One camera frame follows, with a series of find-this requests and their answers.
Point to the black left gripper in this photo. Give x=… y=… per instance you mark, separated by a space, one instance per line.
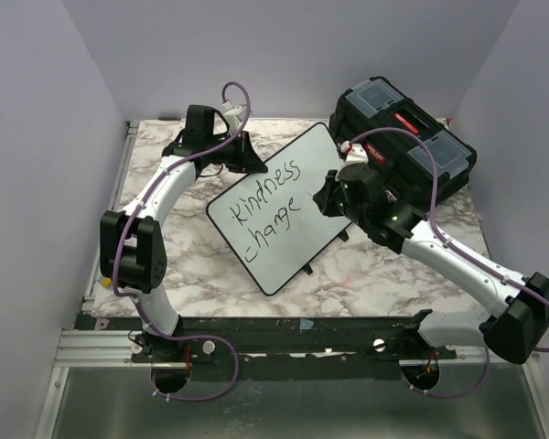
x=247 y=160

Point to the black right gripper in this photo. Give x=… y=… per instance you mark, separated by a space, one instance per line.
x=324 y=197

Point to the white framed whiteboard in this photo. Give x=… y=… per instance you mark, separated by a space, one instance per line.
x=270 y=222

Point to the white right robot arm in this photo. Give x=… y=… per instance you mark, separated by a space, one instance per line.
x=514 y=308

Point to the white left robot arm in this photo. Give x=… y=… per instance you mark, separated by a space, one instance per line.
x=132 y=249

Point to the black red toolbox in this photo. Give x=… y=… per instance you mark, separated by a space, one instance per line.
x=403 y=160

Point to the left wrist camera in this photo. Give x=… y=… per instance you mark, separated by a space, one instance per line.
x=234 y=115

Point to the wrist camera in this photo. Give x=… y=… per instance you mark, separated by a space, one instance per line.
x=234 y=115
x=353 y=154

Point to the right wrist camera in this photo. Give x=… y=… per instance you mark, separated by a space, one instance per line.
x=353 y=154

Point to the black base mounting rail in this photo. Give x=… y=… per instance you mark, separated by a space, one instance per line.
x=286 y=348

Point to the aluminium frame rail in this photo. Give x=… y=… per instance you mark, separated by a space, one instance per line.
x=85 y=314

